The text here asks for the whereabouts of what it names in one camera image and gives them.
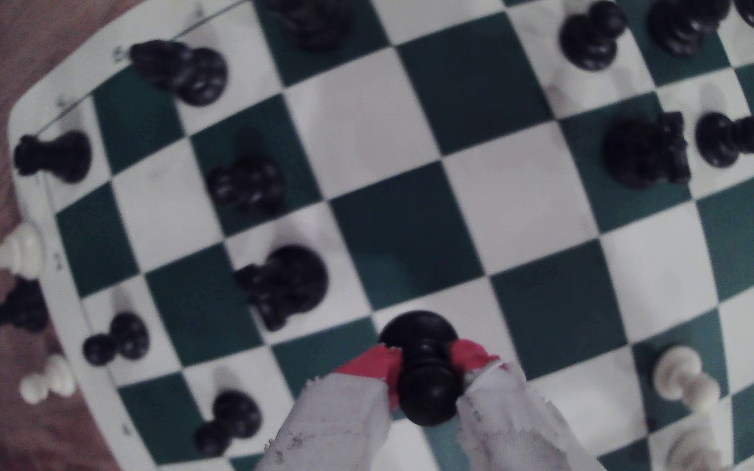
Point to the black chess queen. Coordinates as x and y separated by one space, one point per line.
23 311

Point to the black chess bishop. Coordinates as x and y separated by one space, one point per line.
678 29
200 78

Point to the black chess rook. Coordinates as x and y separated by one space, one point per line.
315 23
63 157

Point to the white chess rook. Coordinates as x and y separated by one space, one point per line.
20 252

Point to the white chess pawn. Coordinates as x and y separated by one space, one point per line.
678 369
56 376
691 454

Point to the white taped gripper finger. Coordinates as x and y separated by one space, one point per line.
514 432
338 425

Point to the green white chessboard mat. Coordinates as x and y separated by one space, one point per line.
521 196

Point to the black chess knight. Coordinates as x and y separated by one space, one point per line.
292 281
639 154

